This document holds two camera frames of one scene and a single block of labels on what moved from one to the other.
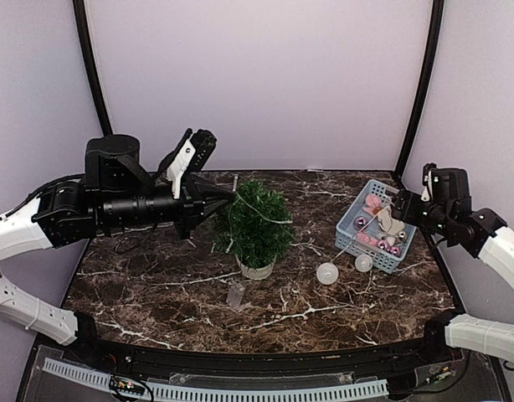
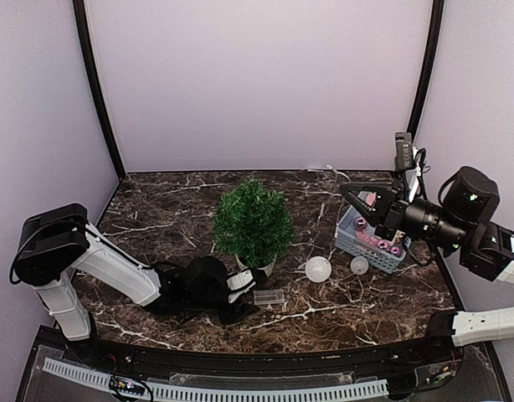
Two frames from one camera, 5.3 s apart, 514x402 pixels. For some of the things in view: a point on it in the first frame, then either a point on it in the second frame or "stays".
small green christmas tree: x=258 y=227 stays
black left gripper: x=195 y=208 -> x=236 y=314
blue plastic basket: x=369 y=230 stays
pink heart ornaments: x=374 y=203 stays
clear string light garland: x=326 y=273 -> x=318 y=270
